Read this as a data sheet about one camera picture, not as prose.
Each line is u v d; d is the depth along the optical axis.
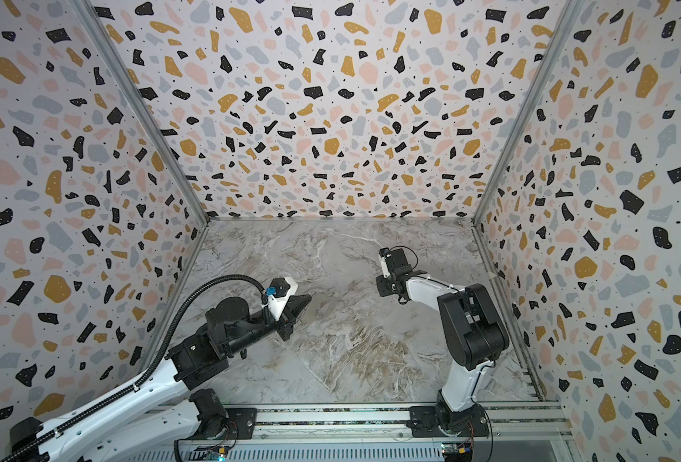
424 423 0.74
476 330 0.48
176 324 0.47
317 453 0.70
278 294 0.56
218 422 0.65
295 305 0.64
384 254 0.90
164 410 0.58
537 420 0.76
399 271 0.78
